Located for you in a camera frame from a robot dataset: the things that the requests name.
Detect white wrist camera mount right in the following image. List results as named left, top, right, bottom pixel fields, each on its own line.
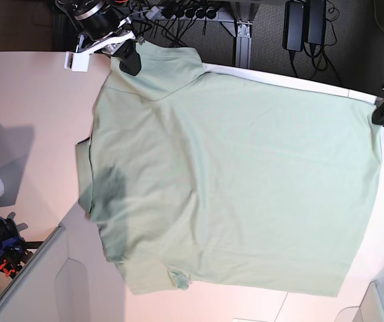
left=64, top=31, right=136, bottom=72

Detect black power adapter left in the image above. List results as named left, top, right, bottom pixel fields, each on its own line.
left=283, top=1, right=305, bottom=52

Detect black power adapter right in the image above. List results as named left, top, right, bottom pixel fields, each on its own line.
left=306, top=0, right=326, bottom=46

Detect grey white partition panel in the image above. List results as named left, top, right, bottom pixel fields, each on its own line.
left=0, top=223, right=89, bottom=322

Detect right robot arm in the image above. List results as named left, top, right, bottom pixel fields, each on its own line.
left=55, top=1, right=142, bottom=76

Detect black power adapter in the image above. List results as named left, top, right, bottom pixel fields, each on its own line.
left=283, top=1, right=305, bottom=52
left=306, top=0, right=326, bottom=46

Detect black power strip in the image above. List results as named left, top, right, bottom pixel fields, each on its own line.
left=158, top=7, right=220, bottom=21

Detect grey panel lower right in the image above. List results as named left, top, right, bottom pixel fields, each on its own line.
left=334, top=281, right=384, bottom=322

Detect aluminium table leg frame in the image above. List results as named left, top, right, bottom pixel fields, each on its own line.
left=230, top=1, right=260, bottom=69

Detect blue orange clamp pile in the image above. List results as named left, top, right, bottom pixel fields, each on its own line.
left=0, top=219, right=26, bottom=279

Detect light green T-shirt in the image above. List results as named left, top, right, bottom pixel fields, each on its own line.
left=76, top=43, right=381, bottom=297

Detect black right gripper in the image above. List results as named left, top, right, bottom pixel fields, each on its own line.
left=73, top=3, right=142, bottom=75

